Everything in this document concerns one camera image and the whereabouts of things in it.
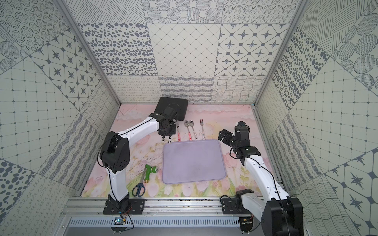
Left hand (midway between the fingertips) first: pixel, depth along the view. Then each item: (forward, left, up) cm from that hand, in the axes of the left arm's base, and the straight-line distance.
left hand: (172, 130), depth 94 cm
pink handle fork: (0, -4, -9) cm, 10 cm away
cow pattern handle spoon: (-3, +7, -8) cm, 11 cm away
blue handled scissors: (-33, +15, -10) cm, 38 cm away
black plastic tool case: (+30, -2, -7) cm, 31 cm away
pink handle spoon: (+12, -8, -8) cm, 16 cm away
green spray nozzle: (-23, +11, -7) cm, 27 cm away
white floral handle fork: (+15, -19, -10) cm, 26 cm away
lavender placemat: (-16, -14, -11) cm, 24 cm away
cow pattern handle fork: (-6, +1, -2) cm, 6 cm away
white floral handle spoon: (+12, -12, -8) cm, 19 cm away
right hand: (-8, -33, +5) cm, 34 cm away
